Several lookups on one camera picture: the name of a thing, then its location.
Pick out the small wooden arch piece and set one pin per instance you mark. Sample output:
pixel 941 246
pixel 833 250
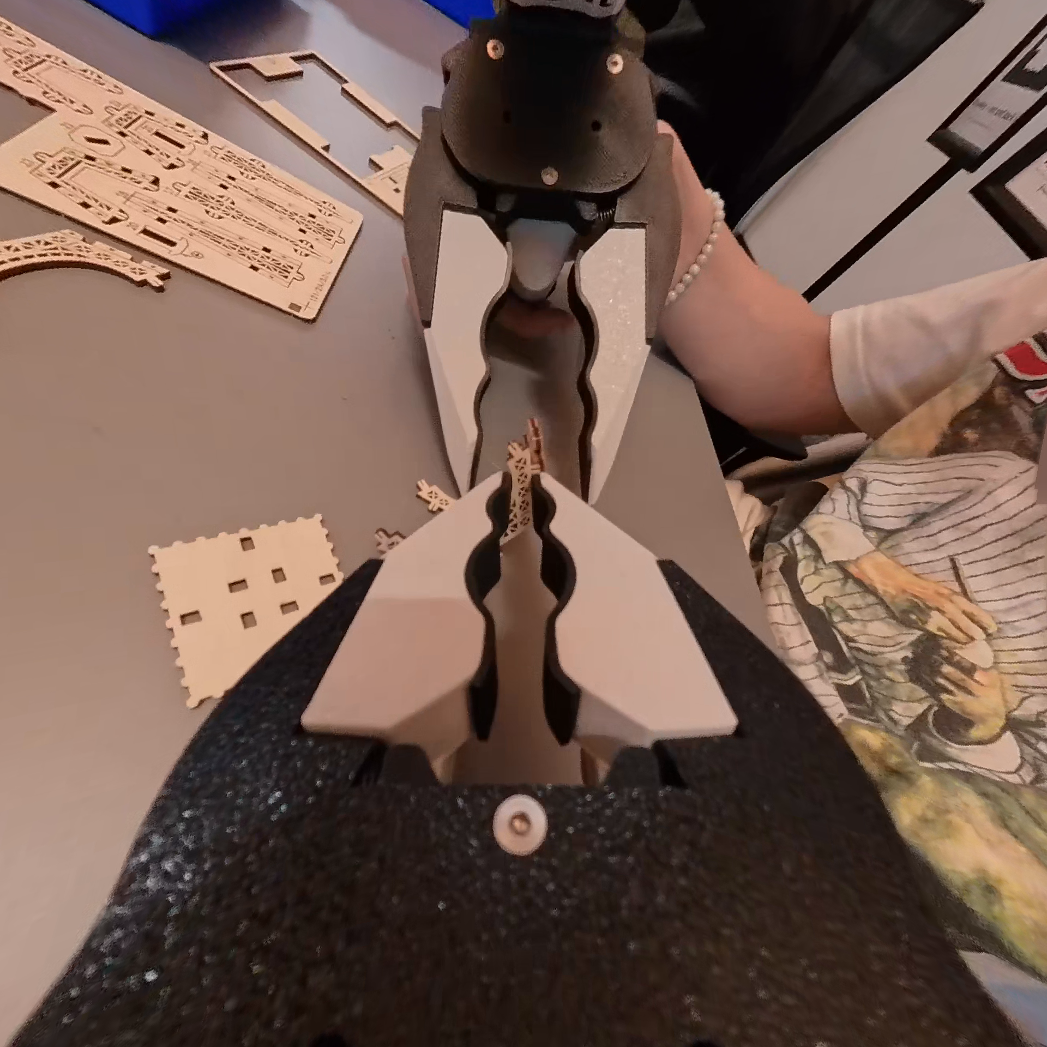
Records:
pixel 433 495

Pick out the wooden lattice arch piece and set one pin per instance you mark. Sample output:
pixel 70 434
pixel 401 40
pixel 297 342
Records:
pixel 519 491
pixel 82 249

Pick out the square wooden platform with holes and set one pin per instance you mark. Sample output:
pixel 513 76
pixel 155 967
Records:
pixel 204 564

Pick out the blue plastic bin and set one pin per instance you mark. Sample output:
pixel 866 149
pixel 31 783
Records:
pixel 163 12

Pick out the person's printed white shirt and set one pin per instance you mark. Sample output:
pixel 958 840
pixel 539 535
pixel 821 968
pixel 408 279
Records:
pixel 900 572

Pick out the person's right hand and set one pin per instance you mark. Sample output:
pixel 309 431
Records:
pixel 532 321

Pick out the wooden tower parts sheet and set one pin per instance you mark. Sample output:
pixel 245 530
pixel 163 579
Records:
pixel 49 163

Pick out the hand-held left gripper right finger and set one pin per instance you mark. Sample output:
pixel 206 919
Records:
pixel 646 646

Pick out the person's right forearm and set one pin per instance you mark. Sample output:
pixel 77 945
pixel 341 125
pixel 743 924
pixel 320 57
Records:
pixel 761 352

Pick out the grey desk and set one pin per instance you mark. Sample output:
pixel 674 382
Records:
pixel 245 393

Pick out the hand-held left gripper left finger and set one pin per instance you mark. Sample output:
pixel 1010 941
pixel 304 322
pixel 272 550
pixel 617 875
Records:
pixel 401 646

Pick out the empty wooden frame sheet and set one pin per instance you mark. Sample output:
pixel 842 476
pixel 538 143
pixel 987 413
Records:
pixel 388 180

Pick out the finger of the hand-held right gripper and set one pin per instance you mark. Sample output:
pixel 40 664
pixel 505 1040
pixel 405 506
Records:
pixel 622 327
pixel 458 311

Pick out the black framed marker card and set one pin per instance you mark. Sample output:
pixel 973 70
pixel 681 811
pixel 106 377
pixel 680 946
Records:
pixel 1022 196
pixel 981 123

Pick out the wooden lattice parts sheet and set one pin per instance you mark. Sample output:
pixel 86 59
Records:
pixel 49 65

